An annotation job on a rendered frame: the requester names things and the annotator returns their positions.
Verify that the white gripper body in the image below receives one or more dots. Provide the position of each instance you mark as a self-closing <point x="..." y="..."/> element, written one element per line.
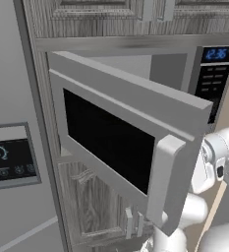
<point x="202" y="174"/>

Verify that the silver microwave oven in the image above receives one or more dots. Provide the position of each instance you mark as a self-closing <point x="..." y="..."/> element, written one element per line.
<point x="214" y="82"/>

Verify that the grey wood cupboard door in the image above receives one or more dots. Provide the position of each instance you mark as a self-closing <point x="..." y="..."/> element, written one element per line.
<point x="96" y="10"/>
<point x="89" y="203"/>
<point x="204" y="8"/>

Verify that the silver microwave door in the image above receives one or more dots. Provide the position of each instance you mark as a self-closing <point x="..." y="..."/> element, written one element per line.
<point x="103" y="131"/>

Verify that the grey fridge with display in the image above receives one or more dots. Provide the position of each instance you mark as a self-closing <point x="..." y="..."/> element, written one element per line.
<point x="11" y="98"/>

